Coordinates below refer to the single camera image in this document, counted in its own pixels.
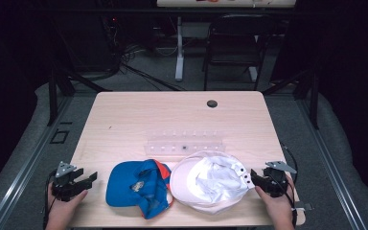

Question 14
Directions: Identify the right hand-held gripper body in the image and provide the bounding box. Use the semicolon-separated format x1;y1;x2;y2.
263;160;298;198

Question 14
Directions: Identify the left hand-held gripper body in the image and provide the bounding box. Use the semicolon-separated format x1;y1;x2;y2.
49;161;88;202

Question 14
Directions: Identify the blue and orange cap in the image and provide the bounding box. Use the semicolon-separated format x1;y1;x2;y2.
104;158;173;220

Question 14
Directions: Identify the white cap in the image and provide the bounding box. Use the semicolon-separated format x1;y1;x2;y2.
169;149;256;216

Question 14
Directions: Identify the clear acrylic rack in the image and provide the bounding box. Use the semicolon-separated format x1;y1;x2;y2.
144;128;226;159

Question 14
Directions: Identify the person's left hand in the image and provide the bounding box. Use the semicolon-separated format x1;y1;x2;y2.
45;183;89;230

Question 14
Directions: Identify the person's right hand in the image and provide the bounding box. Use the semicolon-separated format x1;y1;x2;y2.
254;174;297;230

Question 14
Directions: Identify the black metal stand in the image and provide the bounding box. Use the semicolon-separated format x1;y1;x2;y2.
46;62;113;127
261;66;321;130

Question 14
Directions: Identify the black folding chair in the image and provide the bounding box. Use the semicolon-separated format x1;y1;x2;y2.
202;12;275;92

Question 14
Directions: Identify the white desk leg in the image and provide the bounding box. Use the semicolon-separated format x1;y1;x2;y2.
174;15;186;82

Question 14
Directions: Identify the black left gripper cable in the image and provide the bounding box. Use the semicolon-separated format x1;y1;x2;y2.
42;172;58;230

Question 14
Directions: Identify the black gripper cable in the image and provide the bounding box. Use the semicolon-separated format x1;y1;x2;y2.
278;142;300;228
42;172;58;230

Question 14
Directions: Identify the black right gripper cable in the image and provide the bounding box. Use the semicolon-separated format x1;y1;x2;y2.
278;142;300;228

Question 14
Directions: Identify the aluminium floor rail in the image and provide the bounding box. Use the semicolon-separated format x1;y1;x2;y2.
294;95;368;230
0;95;75;230

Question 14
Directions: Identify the bundle of floor cables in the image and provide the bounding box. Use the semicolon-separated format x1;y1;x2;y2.
101;15;187;92

